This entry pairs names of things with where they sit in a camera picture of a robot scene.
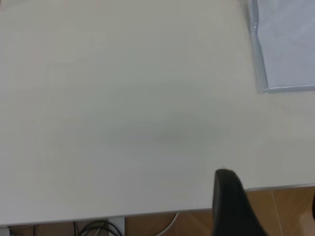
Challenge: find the black cable bundle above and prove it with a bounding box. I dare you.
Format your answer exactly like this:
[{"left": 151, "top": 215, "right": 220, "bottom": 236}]
[{"left": 79, "top": 219, "right": 119, "bottom": 236}]

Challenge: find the clear plastic red-zip bag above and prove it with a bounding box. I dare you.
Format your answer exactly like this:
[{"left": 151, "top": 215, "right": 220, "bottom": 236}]
[{"left": 247, "top": 0, "right": 315, "bottom": 94}]

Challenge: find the white table leg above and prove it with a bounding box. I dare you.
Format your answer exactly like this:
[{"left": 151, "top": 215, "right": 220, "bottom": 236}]
[{"left": 108, "top": 217, "right": 126, "bottom": 236}]

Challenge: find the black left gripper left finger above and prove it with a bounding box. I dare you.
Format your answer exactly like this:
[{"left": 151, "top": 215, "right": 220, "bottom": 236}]
[{"left": 212, "top": 169, "right": 269, "bottom": 236}]

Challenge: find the white curved cable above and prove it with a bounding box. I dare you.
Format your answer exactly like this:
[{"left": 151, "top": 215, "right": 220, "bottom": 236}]
[{"left": 154, "top": 212, "right": 180, "bottom": 236}]

